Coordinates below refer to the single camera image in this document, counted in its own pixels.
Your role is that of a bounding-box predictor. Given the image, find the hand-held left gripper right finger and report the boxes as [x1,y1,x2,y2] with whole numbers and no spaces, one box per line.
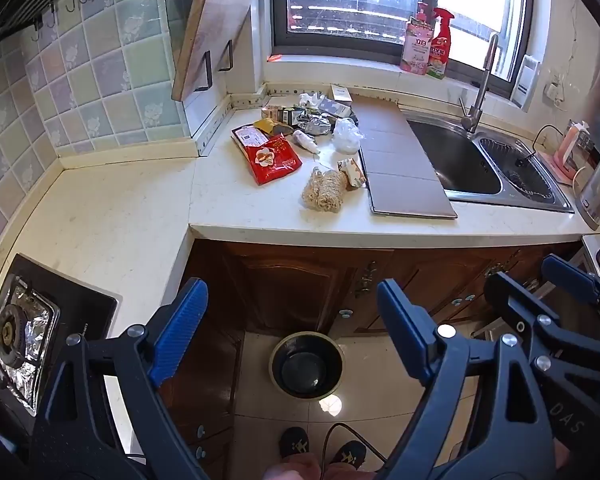
[376,279,563,480]

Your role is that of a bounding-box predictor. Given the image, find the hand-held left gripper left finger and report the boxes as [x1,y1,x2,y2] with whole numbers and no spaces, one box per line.
[30,277,216,480]

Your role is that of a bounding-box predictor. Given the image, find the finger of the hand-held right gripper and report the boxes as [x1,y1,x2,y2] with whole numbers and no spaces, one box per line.
[482,271,567,369]
[541,254,600,347]

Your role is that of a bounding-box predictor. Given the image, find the black trash bin beige rim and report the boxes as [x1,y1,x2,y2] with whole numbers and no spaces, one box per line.
[269,331,346,401]

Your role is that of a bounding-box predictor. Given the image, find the dried noodle bundle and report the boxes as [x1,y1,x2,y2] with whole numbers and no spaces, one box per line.
[301,167,353,216]

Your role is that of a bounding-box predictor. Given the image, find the small beige carton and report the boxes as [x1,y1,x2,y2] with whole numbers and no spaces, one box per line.
[337,157,368,191]

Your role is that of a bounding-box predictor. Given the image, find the red snack bag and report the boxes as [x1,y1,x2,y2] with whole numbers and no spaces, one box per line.
[243,134,303,187]

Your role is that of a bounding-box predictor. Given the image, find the white plastic bag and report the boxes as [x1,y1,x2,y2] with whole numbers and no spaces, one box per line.
[332,116,365,155]

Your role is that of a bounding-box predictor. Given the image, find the white tube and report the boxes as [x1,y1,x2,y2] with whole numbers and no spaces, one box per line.
[292,129,322,156]

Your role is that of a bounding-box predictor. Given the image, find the yellow packet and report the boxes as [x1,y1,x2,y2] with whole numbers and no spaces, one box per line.
[254,117,286,135]

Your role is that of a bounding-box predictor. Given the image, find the foil wrapper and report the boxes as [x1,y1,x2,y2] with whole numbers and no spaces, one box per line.
[296,114,337,136]

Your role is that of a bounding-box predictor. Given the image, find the grey box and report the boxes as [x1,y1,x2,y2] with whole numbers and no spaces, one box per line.
[317,97,356,117]

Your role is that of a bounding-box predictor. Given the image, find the green brown packet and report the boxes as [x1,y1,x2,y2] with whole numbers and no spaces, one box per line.
[261,104,306,126]

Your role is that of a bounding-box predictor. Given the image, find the brown wooden cabinet door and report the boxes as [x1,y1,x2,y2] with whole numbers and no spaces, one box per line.
[355,250,486,333]
[220,242,361,333]
[157,240,246,480]
[460,247,581,326]

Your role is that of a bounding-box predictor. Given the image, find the black gas stove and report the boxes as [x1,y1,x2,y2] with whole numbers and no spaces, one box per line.
[0,252,121,418]

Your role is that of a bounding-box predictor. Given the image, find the dark blue patterned slipper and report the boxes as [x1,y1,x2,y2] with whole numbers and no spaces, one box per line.
[329,440,367,466]
[279,427,311,458]

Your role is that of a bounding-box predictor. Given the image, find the foil burner liner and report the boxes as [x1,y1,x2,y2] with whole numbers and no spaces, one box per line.
[0,280,61,413]

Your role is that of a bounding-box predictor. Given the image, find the steel double sink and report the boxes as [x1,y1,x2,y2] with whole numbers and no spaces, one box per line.
[405,110,576,213]

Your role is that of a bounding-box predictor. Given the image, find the brown tiled board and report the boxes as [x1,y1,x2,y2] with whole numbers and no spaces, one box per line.
[347,94,458,220]

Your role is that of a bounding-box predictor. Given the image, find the person's pink pants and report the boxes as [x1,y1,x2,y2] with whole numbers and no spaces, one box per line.
[264,452,376,480]

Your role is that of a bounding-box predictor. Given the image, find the metal corner trim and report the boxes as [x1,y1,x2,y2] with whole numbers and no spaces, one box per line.
[195,92,268,157]

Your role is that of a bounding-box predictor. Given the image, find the steel faucet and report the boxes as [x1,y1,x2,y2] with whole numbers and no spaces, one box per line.
[458,32,501,133]

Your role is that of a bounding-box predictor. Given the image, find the black cutting board holder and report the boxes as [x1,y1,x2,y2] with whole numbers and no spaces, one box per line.
[194,40,234,93]

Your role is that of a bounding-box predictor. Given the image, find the red spray bottle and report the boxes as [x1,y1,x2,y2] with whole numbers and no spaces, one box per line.
[426,7,455,80]

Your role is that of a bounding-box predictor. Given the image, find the pink detergent pouch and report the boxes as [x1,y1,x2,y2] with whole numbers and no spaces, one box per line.
[401,2,435,77]

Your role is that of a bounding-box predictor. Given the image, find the wooden cutting board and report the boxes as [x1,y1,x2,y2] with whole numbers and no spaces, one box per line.
[171,0,257,101]

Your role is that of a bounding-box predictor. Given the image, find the thin black cable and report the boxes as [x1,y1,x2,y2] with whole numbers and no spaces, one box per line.
[322,422,387,463]

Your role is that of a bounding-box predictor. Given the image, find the black power cable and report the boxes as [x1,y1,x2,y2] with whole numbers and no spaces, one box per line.
[515,124,566,166]

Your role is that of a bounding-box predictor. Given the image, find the white wall rack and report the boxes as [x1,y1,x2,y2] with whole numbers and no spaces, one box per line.
[510,54,540,108]

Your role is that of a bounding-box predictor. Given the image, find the black hook rail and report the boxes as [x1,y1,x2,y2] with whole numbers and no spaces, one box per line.
[0,0,116,43]

